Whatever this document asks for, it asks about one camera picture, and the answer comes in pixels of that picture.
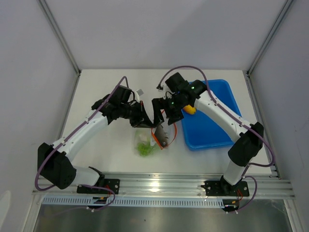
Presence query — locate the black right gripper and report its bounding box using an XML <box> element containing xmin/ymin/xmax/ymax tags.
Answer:
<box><xmin>153</xmin><ymin>93</ymin><xmax>188</xmax><ymax>128</ymax></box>

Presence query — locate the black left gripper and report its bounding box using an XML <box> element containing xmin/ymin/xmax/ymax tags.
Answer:
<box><xmin>120</xmin><ymin>101</ymin><xmax>154</xmax><ymax>129</ymax></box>

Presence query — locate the clear zip bag orange zipper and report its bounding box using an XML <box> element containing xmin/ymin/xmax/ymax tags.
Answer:
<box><xmin>133</xmin><ymin>110</ymin><xmax>178</xmax><ymax>157</ymax></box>

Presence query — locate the grey fish toy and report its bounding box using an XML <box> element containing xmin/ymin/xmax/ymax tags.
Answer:
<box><xmin>154</xmin><ymin>125</ymin><xmax>169</xmax><ymax>149</ymax></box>

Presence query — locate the yellow orange pepper toy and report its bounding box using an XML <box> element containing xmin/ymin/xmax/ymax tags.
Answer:
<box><xmin>183</xmin><ymin>105</ymin><xmax>197</xmax><ymax>115</ymax></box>

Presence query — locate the green grapes toy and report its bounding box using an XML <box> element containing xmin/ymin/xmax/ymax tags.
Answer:
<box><xmin>136</xmin><ymin>143</ymin><xmax>159</xmax><ymax>157</ymax></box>

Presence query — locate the white green cabbage toy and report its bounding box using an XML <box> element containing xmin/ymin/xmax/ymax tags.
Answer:
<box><xmin>136</xmin><ymin>130</ymin><xmax>152</xmax><ymax>143</ymax></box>

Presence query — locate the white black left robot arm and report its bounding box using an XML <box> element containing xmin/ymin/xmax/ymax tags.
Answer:
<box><xmin>36</xmin><ymin>86</ymin><xmax>161</xmax><ymax>193</ymax></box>

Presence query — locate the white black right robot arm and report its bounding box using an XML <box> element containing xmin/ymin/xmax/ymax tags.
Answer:
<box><xmin>154</xmin><ymin>72</ymin><xmax>264</xmax><ymax>195</ymax></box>

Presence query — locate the blue plastic bin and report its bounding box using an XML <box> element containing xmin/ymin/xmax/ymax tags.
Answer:
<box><xmin>181</xmin><ymin>79</ymin><xmax>241</xmax><ymax>151</ymax></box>

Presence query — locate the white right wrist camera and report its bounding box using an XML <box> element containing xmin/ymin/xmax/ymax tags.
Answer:
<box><xmin>156</xmin><ymin>85</ymin><xmax>167</xmax><ymax>93</ymax></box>

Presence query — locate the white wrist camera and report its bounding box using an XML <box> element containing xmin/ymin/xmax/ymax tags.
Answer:
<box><xmin>135</xmin><ymin>89</ymin><xmax>144</xmax><ymax>102</ymax></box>
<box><xmin>156</xmin><ymin>85</ymin><xmax>167</xmax><ymax>93</ymax></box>

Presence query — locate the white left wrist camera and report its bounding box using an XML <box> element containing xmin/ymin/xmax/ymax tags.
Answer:
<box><xmin>135</xmin><ymin>89</ymin><xmax>144</xmax><ymax>102</ymax></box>

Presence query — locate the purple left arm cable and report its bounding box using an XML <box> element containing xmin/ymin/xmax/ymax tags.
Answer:
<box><xmin>35</xmin><ymin>76</ymin><xmax>128</xmax><ymax>216</ymax></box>

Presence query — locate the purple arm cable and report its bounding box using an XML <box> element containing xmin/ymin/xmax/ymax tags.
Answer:
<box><xmin>35</xmin><ymin>76</ymin><xmax>128</xmax><ymax>216</ymax></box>
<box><xmin>158</xmin><ymin>65</ymin><xmax>276</xmax><ymax>215</ymax></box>

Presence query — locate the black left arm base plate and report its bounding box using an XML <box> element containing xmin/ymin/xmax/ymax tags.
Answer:
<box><xmin>77</xmin><ymin>178</ymin><xmax>120</xmax><ymax>195</ymax></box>

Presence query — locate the white slotted cable duct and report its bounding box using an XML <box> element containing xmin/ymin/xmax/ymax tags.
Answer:
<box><xmin>42</xmin><ymin>195</ymin><xmax>224</xmax><ymax>208</ymax></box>

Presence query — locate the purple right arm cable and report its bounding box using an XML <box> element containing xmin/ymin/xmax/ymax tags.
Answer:
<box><xmin>158</xmin><ymin>65</ymin><xmax>276</xmax><ymax>215</ymax></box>

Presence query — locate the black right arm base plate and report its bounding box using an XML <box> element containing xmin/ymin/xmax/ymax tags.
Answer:
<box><xmin>200</xmin><ymin>180</ymin><xmax>250</xmax><ymax>197</ymax></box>

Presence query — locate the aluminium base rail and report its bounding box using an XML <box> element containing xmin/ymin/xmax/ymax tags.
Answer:
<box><xmin>32</xmin><ymin>171</ymin><xmax>295</xmax><ymax>200</ymax></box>

